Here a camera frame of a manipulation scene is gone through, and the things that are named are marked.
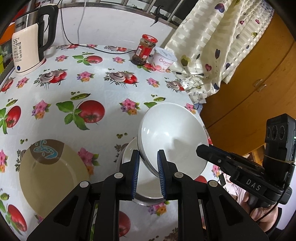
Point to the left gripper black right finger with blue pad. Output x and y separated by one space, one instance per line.
170 187

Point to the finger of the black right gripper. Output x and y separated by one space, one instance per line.
228 162

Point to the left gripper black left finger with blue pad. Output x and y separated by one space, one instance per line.
130 171

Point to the white bowl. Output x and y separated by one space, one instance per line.
174 129

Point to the beige plate brown patch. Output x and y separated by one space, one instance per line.
49 171

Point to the person's right hand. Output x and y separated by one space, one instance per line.
265 217

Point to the white plate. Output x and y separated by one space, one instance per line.
148 187

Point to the floral vegetable tablecloth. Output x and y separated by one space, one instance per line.
92 101

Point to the wooden cabinet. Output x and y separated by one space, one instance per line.
262 87

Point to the white yogurt cup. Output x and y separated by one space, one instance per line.
162 59

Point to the cream heart pattern curtain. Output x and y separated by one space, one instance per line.
213 40

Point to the red lid sauce jar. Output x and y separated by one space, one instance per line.
146 45

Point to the cream electric kettle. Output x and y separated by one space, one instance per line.
34 34

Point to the metal window grille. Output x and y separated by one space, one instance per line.
143 8

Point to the green box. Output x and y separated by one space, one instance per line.
2 55

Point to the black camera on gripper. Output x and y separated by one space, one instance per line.
279 155

